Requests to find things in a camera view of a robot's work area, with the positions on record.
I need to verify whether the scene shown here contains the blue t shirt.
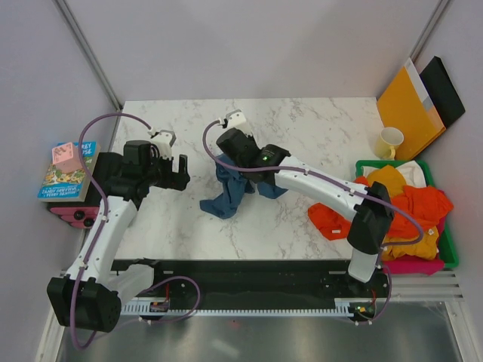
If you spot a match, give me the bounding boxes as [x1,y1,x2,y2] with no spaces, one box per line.
[199,154,288,219]

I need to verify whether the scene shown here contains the orange t shirt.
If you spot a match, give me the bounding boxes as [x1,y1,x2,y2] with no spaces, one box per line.
[308,174,454,241]

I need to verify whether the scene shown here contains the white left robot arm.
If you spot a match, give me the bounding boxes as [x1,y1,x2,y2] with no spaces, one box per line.
[47,140,190,333]

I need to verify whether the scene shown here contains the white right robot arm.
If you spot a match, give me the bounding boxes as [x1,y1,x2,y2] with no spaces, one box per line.
[217,128,394,297]

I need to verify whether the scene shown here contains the pink black dumbbell set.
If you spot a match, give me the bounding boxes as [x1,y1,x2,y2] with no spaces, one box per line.
[47,202,99,229]

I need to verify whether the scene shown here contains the pink dice cube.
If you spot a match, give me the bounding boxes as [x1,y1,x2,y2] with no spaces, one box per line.
[51,142,82,173]

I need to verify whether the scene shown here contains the blue paperback book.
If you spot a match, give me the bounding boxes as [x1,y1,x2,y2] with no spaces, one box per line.
[37,141,100,203]

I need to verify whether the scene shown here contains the yellow mug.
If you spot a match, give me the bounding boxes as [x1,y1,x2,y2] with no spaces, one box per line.
[374,127,405,160]

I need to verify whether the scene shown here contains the orange folder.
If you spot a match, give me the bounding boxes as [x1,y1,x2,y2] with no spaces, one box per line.
[377,59,446,161]

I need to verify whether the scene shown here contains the white t shirt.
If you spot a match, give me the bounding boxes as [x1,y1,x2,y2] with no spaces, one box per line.
[396,161,427,188]

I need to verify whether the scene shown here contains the pink t shirt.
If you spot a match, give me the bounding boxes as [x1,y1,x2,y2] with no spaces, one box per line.
[382,217,446,275]

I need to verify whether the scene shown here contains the yellow t shirt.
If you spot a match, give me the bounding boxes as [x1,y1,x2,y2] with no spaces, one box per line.
[367,165,424,248]

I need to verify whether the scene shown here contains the black flat box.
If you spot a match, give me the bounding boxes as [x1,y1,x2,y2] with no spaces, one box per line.
[420,56,466,128]

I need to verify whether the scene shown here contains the green plastic bin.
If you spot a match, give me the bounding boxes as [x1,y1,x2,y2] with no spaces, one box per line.
[355,160,460,268]

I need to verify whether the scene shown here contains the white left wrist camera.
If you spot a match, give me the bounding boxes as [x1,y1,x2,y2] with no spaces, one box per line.
[148,128,176,159]

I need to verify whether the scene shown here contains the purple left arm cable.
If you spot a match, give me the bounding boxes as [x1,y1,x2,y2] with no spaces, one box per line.
[69,112,202,350]

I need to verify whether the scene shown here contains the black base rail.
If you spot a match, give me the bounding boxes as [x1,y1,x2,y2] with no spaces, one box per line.
[112,259,389,308]

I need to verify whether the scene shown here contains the white cable duct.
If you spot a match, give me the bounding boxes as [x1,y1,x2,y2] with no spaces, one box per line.
[121,297,373,318]

